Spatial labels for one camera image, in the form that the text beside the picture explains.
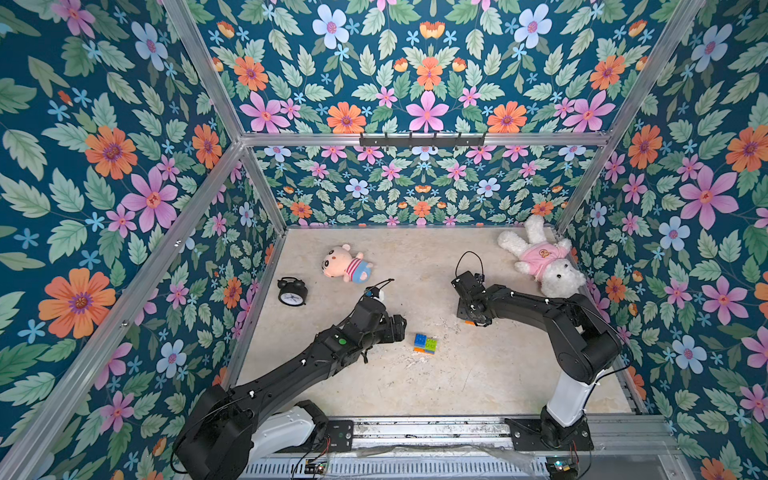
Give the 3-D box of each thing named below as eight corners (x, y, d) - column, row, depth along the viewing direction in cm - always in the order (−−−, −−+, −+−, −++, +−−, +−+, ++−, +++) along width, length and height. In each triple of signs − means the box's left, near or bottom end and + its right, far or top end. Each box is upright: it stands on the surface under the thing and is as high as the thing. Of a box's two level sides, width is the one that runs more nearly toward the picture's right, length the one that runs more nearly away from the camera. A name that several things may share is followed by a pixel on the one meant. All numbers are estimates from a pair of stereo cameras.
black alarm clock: (284, 307, 100) (274, 291, 92) (288, 292, 103) (279, 276, 96) (306, 307, 100) (298, 291, 92) (310, 292, 103) (302, 276, 96)
